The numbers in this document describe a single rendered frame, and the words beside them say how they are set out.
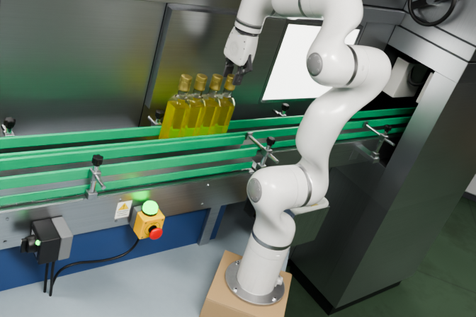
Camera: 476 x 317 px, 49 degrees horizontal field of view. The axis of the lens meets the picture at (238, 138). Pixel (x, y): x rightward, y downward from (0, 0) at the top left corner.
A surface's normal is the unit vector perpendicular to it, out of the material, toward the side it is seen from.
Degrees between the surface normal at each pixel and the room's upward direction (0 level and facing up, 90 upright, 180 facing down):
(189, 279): 0
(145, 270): 0
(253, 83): 90
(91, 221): 90
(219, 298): 2
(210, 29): 90
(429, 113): 90
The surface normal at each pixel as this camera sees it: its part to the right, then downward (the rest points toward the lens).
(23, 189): 0.56, 0.54
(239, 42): -0.75, 0.08
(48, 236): 0.28, -0.84
